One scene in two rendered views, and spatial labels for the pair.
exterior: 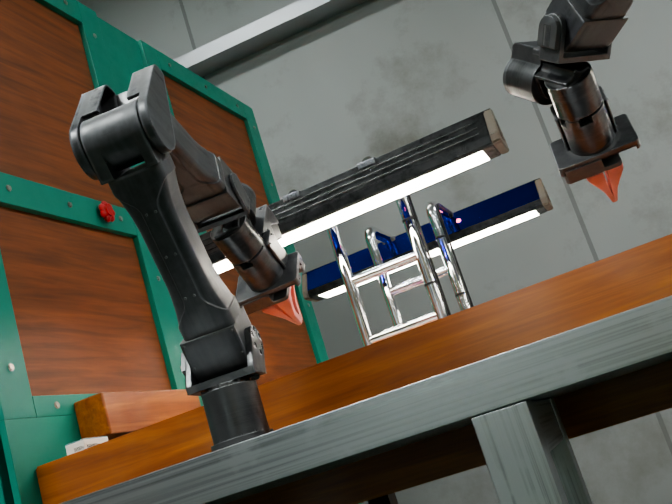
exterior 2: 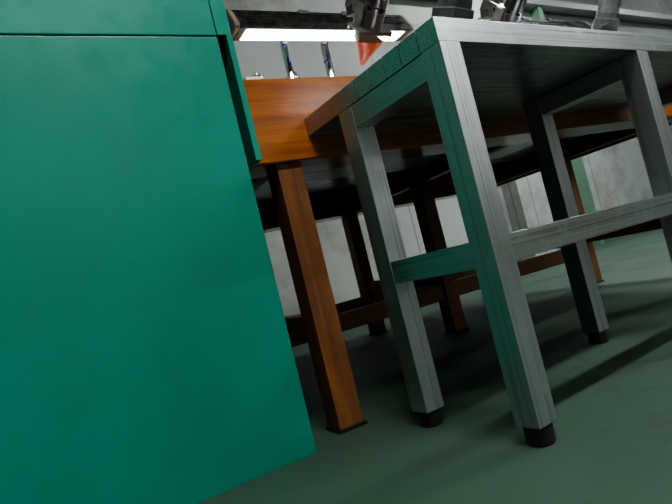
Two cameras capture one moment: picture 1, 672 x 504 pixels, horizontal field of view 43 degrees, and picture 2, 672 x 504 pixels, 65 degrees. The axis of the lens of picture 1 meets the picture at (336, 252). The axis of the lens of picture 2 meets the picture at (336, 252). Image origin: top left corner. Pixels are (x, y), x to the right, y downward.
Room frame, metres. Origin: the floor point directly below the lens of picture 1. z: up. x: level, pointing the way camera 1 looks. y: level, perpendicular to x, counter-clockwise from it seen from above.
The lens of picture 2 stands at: (0.46, 1.23, 0.32)
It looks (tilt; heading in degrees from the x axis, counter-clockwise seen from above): 2 degrees up; 313
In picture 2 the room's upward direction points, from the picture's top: 14 degrees counter-clockwise
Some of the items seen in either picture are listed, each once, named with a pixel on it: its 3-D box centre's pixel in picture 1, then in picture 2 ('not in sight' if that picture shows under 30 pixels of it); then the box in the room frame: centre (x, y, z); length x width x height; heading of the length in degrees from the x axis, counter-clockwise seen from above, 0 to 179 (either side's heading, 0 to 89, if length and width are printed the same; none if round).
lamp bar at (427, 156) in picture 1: (333, 198); (324, 24); (1.45, -0.02, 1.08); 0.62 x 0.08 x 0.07; 72
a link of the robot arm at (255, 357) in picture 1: (222, 363); not in sight; (0.96, 0.16, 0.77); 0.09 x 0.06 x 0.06; 80
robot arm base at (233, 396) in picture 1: (237, 419); not in sight; (0.95, 0.16, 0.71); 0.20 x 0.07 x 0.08; 76
